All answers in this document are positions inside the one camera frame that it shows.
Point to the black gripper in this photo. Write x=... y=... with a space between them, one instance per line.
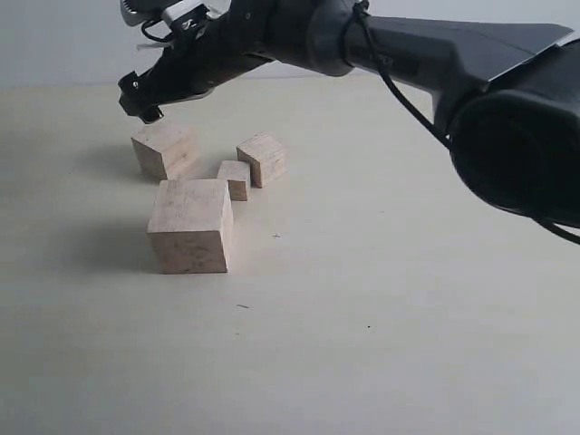
x=214 y=51

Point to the second largest wooden cube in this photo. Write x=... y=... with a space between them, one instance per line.
x=165 y=150

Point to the smallest wooden cube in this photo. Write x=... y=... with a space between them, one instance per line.
x=237 y=175

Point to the third largest wooden cube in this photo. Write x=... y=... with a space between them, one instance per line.
x=266 y=156

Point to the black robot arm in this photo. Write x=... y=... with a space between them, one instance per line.
x=505 y=96

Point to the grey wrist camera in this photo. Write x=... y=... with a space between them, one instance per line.
x=136 y=12

